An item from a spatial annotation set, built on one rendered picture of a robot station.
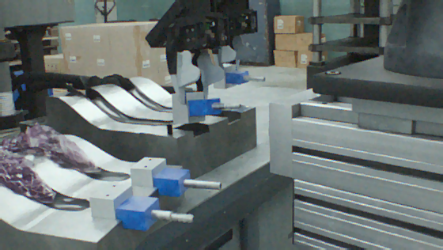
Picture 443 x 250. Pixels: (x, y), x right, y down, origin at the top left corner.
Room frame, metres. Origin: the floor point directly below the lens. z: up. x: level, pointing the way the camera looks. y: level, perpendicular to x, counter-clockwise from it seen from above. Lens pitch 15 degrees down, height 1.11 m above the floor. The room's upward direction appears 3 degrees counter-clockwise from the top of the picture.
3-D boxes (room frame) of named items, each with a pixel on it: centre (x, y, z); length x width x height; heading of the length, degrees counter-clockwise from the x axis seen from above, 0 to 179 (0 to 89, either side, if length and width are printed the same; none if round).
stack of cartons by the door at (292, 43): (7.69, -1.35, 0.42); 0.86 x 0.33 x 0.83; 52
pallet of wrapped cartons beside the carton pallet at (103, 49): (5.27, 1.13, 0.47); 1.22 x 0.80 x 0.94; 56
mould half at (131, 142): (1.02, 0.20, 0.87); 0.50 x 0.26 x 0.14; 54
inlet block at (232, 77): (1.12, -0.05, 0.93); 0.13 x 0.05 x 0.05; 54
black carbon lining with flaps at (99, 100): (1.00, 0.20, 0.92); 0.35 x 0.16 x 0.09; 54
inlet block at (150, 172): (0.65, 0.07, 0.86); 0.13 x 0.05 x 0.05; 71
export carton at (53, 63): (6.04, 2.01, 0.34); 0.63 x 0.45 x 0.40; 52
